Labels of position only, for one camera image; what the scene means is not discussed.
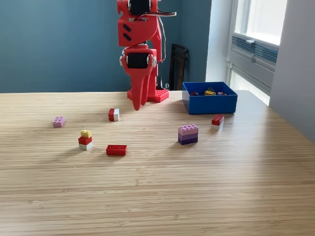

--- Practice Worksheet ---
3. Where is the red and white lego brick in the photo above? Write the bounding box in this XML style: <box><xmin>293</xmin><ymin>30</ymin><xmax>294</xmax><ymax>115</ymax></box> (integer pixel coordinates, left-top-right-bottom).
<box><xmin>211</xmin><ymin>114</ymin><xmax>225</xmax><ymax>130</ymax></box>
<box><xmin>108</xmin><ymin>108</ymin><xmax>120</xmax><ymax>122</ymax></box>

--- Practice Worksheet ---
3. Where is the pink and purple lego stack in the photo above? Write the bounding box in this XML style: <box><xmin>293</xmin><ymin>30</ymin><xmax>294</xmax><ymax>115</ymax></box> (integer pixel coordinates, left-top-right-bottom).
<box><xmin>178</xmin><ymin>124</ymin><xmax>199</xmax><ymax>146</ymax></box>

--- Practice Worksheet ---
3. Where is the blue plastic bin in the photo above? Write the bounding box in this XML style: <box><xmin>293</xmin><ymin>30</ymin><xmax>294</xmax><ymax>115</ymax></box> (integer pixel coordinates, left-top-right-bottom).
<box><xmin>182</xmin><ymin>82</ymin><xmax>238</xmax><ymax>115</ymax></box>

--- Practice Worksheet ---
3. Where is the yellow red white lego stack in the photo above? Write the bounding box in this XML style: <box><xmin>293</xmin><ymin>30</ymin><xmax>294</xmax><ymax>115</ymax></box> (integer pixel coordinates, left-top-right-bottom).
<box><xmin>78</xmin><ymin>129</ymin><xmax>94</xmax><ymax>151</ymax></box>

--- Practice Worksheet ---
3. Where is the pink lego brick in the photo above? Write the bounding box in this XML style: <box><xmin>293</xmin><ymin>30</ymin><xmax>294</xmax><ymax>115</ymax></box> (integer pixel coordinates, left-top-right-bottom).
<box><xmin>53</xmin><ymin>116</ymin><xmax>66</xmax><ymax>128</ymax></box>

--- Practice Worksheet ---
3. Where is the black chair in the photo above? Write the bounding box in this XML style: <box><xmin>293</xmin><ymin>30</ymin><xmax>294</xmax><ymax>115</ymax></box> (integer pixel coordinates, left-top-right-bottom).
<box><xmin>169</xmin><ymin>43</ymin><xmax>190</xmax><ymax>91</ymax></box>

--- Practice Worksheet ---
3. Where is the grey window vent grille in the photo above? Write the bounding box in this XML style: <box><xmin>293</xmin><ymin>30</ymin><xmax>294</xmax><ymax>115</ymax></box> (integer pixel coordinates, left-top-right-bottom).
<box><xmin>231</xmin><ymin>34</ymin><xmax>280</xmax><ymax>65</ymax></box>

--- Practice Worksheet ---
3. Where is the white framed window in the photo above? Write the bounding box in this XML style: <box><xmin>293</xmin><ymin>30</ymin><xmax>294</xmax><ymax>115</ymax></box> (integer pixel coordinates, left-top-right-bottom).
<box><xmin>228</xmin><ymin>0</ymin><xmax>288</xmax><ymax>99</ymax></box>

